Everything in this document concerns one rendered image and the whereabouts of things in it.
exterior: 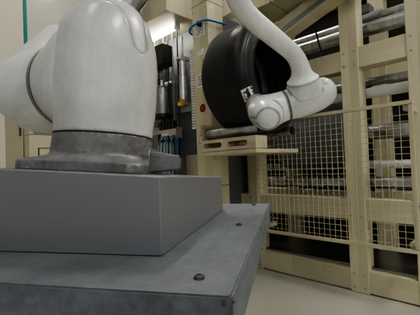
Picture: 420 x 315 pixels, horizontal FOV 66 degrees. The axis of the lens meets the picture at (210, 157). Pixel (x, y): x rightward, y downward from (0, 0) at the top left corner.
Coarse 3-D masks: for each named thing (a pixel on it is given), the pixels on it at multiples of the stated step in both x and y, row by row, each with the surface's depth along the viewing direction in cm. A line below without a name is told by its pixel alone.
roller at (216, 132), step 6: (234, 126) 157; (240, 126) 153; (246, 126) 150; (252, 126) 147; (210, 132) 167; (216, 132) 164; (222, 132) 161; (228, 132) 158; (234, 132) 155; (240, 132) 153; (246, 132) 151; (252, 132) 149; (210, 138) 170
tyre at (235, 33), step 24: (240, 24) 151; (216, 48) 150; (240, 48) 141; (264, 48) 180; (216, 72) 147; (240, 72) 140; (264, 72) 190; (288, 72) 181; (216, 96) 150; (240, 96) 142; (240, 120) 152
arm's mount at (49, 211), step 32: (0, 192) 36; (32, 192) 35; (64, 192) 35; (96, 192) 34; (128, 192) 33; (160, 192) 32; (192, 192) 43; (0, 224) 36; (32, 224) 35; (64, 224) 34; (96, 224) 34; (128, 224) 33; (160, 224) 32; (192, 224) 42
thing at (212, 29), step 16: (192, 0) 186; (208, 0) 179; (192, 16) 187; (208, 16) 179; (192, 32) 187; (208, 32) 178; (208, 112) 178; (208, 160) 179; (224, 160) 183; (224, 176) 182; (224, 192) 182
